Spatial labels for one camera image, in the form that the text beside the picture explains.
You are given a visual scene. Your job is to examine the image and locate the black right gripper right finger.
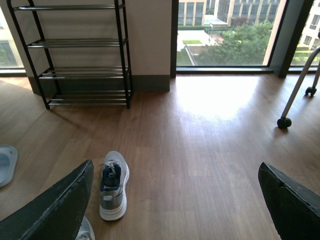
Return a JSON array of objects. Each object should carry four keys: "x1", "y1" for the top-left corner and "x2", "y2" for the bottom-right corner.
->
[{"x1": 258, "y1": 162, "x2": 320, "y2": 240}]

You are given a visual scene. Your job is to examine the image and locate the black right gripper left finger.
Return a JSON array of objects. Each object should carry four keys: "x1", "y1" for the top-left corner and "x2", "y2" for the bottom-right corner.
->
[{"x1": 0, "y1": 159, "x2": 94, "y2": 240}]

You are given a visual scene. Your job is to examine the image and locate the grey sneaker with long lace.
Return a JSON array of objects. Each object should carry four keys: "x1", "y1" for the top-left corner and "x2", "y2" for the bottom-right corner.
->
[{"x1": 75, "y1": 216, "x2": 96, "y2": 240}]

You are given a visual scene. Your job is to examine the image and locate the grey sneaker with pull tab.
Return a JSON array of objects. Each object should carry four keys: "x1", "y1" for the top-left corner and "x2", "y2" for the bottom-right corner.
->
[{"x1": 99, "y1": 151, "x2": 130, "y2": 221}]

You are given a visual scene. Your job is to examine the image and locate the light blue slipper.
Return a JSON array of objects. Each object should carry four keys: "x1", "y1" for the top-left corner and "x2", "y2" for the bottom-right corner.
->
[{"x1": 0, "y1": 144, "x2": 19, "y2": 188}]

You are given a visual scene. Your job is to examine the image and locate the black metal shoe rack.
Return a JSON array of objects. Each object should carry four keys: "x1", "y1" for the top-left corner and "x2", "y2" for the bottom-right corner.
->
[{"x1": 6, "y1": 0, "x2": 134, "y2": 109}]

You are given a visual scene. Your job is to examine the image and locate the white office chair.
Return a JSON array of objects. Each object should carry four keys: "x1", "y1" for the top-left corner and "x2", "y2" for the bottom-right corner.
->
[{"x1": 276, "y1": 32, "x2": 320, "y2": 130}]

